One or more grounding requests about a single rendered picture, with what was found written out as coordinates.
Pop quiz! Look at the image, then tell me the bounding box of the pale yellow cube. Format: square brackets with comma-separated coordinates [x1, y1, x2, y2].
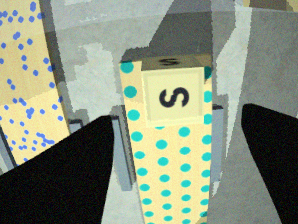
[141, 55, 205, 128]

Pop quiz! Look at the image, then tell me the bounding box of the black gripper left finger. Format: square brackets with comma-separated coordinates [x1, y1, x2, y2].
[0, 115, 114, 224]

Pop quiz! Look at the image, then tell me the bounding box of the yellow strip with blue dots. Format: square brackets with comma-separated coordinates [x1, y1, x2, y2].
[0, 32, 71, 165]

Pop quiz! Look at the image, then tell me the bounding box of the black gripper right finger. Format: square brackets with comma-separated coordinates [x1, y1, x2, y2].
[241, 103, 298, 224]

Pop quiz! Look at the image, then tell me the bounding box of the yellow strip with teal polka dots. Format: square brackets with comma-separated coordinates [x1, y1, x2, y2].
[118, 53, 212, 224]

